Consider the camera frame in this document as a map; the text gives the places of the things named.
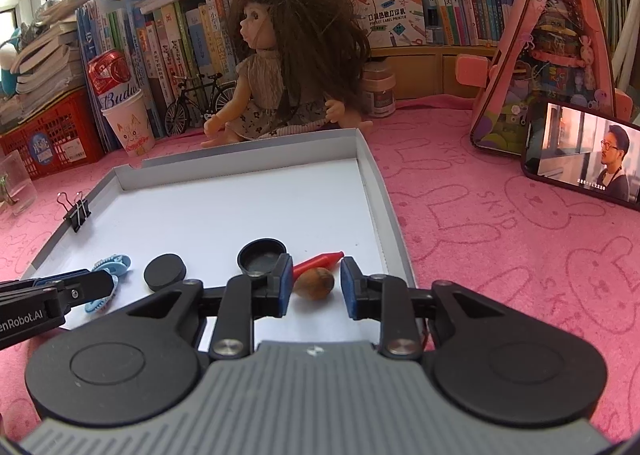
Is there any blue shark hair clip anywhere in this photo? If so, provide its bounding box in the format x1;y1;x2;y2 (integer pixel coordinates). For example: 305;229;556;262
83;253;132;313

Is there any black round cap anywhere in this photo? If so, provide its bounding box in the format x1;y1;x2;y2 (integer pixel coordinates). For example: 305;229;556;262
236;237;286;277

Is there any red crayon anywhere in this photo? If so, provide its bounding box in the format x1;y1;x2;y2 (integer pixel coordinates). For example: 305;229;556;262
293;251;344;281

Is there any brown hazelnut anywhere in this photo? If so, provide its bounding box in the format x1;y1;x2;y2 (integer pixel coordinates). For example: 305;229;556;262
293;267;335;301

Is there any black disc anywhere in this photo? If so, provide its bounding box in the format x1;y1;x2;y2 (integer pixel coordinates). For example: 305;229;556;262
143;253;186;291

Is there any black binder clip on tray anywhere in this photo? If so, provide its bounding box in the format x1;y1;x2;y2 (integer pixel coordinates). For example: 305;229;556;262
56;191;91;233

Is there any clear acrylic block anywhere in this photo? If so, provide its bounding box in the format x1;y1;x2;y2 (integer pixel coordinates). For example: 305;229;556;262
1;151;37;216

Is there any white cardboard tray box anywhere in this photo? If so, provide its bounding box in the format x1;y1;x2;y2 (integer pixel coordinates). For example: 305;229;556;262
22;127;418;351

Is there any red plastic basket left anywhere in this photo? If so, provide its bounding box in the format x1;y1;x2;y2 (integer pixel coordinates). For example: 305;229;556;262
1;88;105;180

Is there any white cat paper cup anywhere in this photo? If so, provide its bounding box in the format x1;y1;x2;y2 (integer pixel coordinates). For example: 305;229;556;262
102;91;155;157

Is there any blue white plush left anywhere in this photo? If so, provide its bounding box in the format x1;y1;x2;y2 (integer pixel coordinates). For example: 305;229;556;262
0;28;21;98

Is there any miniature black bicycle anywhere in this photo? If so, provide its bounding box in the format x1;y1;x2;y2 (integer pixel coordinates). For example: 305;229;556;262
164;73;236;137

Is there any stack of books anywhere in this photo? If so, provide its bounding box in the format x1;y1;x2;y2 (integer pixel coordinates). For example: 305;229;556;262
1;0;89;134

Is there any red Budweiser can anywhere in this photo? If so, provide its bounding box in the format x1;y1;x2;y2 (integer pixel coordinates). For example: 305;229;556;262
87;50;139;110

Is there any pink lidded jar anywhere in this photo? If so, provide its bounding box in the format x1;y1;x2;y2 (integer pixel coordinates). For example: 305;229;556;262
360;61;396;118

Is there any wooden drawer shelf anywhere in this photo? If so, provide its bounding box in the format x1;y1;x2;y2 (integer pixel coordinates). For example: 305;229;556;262
371;46;496;100

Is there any brown haired doll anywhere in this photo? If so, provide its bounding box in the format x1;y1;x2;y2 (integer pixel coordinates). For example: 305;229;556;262
203;0;373;148

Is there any row of upright books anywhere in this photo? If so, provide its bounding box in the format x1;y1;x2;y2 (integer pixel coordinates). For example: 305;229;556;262
76;0;632;137

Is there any smartphone playing video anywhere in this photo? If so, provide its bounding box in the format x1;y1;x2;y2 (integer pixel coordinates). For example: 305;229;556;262
521;99;639;210

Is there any label printer box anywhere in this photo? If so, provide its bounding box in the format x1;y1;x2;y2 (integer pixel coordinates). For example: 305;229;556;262
350;0;433;49

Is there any pink triangular toy house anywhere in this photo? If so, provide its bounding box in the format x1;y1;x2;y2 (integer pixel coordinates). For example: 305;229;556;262
470;0;616;155

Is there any white pipe stand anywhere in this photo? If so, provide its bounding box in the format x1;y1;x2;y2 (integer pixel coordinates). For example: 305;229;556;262
612;0;639;91

